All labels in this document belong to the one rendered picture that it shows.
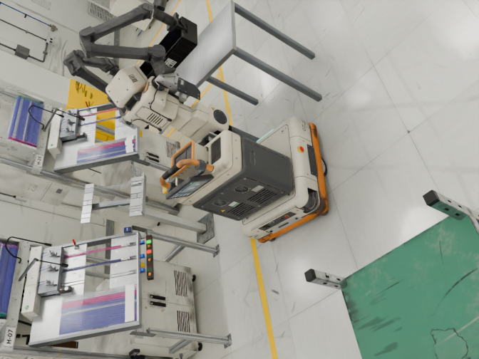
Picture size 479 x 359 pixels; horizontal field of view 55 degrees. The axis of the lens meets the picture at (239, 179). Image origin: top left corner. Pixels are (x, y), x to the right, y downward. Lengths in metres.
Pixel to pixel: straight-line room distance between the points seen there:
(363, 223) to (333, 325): 0.60
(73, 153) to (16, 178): 0.50
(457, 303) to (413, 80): 1.82
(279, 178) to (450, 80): 1.06
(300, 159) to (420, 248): 1.62
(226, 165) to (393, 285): 1.34
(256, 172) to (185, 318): 1.54
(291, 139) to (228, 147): 0.57
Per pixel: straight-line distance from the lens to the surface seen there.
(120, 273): 3.29
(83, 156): 4.05
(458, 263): 1.29
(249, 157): 2.58
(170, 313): 3.63
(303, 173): 2.81
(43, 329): 3.34
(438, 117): 2.68
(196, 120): 2.77
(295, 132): 2.98
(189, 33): 2.84
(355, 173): 2.87
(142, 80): 2.66
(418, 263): 1.34
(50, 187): 4.26
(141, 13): 2.74
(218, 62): 2.99
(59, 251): 3.49
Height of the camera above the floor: 2.07
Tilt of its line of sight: 33 degrees down
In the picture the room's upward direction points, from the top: 70 degrees counter-clockwise
